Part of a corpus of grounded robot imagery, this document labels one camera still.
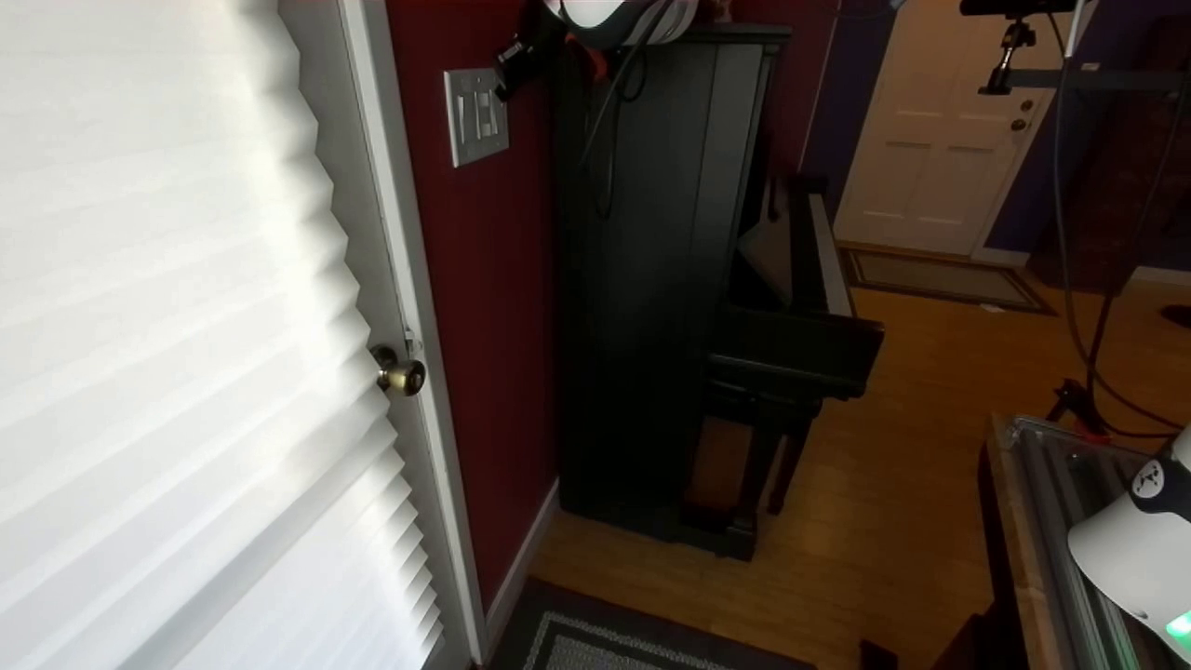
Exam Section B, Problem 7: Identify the white panel door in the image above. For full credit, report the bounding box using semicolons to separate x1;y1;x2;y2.
833;0;1053;258

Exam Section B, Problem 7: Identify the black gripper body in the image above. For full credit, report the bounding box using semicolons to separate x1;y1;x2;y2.
496;0;701;99

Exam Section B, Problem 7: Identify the white door with blinds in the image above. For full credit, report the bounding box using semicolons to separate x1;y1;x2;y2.
0;0;477;670

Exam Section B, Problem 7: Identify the grey bordered door mat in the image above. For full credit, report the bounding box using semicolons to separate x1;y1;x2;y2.
482;579;813;670

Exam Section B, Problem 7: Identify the black upright piano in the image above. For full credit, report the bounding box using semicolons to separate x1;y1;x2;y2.
549;22;883;558

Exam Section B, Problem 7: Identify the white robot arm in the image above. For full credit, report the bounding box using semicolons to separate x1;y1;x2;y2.
533;290;1191;670

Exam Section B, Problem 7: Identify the silver light switch plate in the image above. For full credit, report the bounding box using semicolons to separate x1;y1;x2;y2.
442;68;508;169

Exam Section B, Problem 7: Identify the brass door knob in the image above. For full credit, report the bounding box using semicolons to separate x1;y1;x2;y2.
372;345;429;394

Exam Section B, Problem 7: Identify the black camera tripod stand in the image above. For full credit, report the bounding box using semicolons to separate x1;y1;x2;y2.
959;0;1191;438

